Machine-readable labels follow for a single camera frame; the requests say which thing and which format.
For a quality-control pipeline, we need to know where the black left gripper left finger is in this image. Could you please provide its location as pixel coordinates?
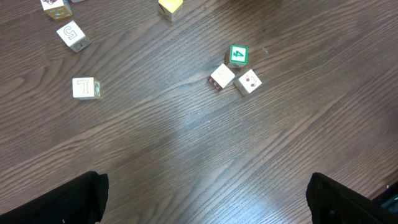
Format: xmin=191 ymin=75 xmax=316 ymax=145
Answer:
xmin=1 ymin=171 xmax=109 ymax=224

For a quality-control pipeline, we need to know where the white block blue side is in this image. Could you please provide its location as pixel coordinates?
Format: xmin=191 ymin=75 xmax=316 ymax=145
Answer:
xmin=234 ymin=70 xmax=262 ymax=96

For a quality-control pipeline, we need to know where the white block yellow sides bird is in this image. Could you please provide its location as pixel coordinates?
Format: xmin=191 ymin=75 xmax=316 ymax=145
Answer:
xmin=40 ymin=0 xmax=73 ymax=20

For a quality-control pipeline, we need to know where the white block letter left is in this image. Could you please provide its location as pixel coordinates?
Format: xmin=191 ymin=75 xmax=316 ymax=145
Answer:
xmin=57 ymin=21 xmax=91 ymax=52

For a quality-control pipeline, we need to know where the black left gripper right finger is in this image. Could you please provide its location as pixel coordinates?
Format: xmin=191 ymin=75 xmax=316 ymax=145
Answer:
xmin=306 ymin=172 xmax=397 ymax=224

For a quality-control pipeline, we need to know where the white block yellow side lowest-left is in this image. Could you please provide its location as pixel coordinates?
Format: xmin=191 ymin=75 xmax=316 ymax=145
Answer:
xmin=72 ymin=77 xmax=101 ymax=100

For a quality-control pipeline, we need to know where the yellow top block lower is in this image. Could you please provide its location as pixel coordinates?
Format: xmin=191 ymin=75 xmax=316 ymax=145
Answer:
xmin=158 ymin=0 xmax=183 ymax=22

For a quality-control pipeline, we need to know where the white block snail picture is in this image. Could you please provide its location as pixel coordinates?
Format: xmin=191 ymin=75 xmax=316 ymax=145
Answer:
xmin=208 ymin=63 xmax=235 ymax=91

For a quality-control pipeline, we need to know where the green block number four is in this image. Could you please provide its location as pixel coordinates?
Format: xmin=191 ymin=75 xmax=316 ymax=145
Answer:
xmin=224 ymin=45 xmax=248 ymax=68

